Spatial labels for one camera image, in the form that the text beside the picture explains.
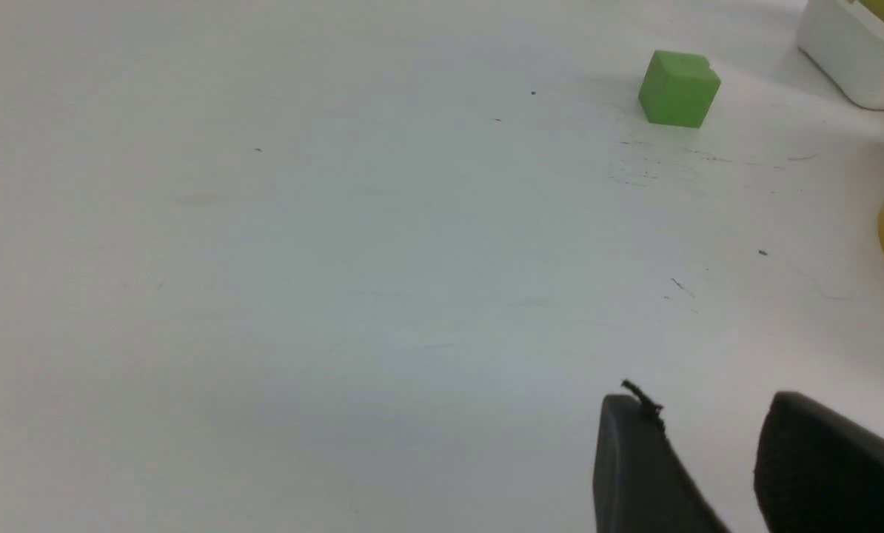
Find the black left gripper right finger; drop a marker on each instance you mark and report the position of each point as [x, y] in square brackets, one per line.
[817, 471]

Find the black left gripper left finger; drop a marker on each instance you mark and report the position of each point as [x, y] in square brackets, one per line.
[639, 481]

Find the green cube block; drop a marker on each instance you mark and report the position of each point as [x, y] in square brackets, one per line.
[678, 89]

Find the green lidded white storage box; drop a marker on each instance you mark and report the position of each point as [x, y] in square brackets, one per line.
[845, 39]

